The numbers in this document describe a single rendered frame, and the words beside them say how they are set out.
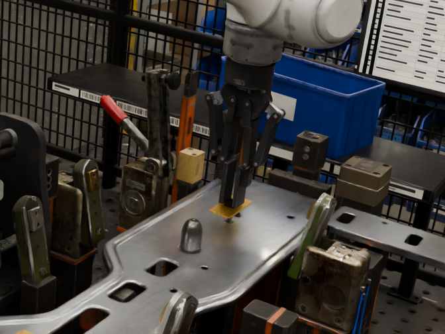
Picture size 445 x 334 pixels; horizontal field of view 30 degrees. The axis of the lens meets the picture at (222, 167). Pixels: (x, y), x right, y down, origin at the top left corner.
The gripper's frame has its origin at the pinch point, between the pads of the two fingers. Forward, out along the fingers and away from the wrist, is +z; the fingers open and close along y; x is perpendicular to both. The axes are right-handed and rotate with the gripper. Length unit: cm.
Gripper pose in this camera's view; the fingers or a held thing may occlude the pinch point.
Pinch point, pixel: (234, 183)
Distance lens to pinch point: 132.4
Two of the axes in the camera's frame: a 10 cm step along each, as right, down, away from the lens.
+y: 8.7, 2.7, -4.1
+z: -1.2, 9.2, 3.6
